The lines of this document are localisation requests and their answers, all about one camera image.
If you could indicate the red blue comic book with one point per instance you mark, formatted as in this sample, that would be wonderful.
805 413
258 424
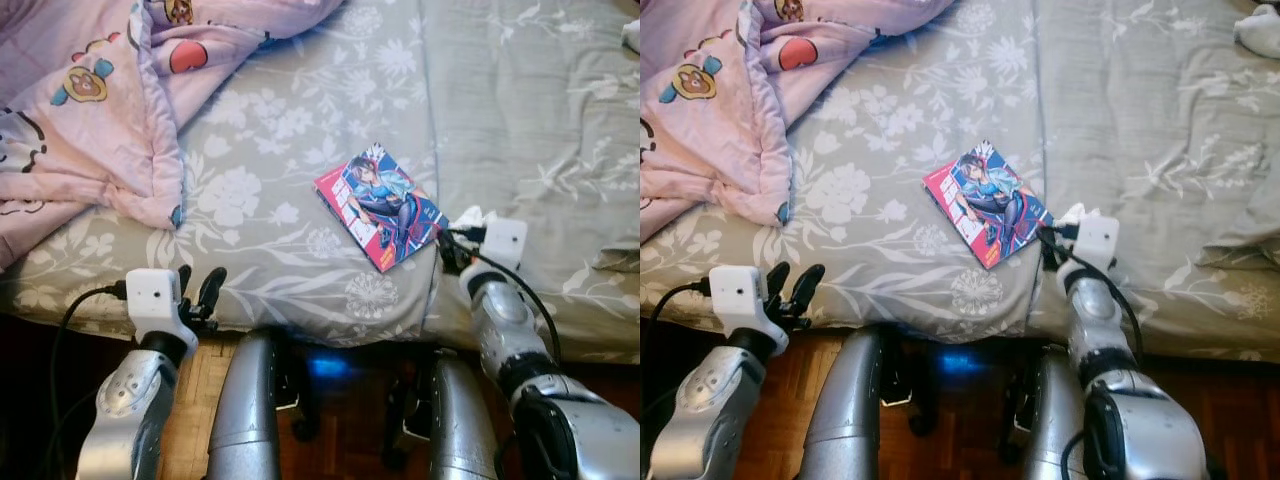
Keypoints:
990 205
385 205

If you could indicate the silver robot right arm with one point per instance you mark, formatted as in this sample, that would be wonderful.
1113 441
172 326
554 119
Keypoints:
505 320
1095 310

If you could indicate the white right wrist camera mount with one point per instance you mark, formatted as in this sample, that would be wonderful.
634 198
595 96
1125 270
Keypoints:
503 242
1098 238

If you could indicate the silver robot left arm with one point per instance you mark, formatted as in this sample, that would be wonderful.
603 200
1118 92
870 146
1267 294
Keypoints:
700 400
125 400

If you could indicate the white crumpled cloth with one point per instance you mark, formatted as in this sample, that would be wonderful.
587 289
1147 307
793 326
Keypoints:
632 35
1260 35

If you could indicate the pink cartoon print quilt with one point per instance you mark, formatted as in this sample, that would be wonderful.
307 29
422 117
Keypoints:
90 130
720 130

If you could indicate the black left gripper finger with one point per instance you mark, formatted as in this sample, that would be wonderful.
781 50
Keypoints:
808 287
211 288
184 282
777 280

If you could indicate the silver robot right leg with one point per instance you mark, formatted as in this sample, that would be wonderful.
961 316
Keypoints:
460 430
1050 440

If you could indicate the grey floral bedspread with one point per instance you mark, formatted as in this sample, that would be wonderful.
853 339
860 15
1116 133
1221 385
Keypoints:
1150 150
500 130

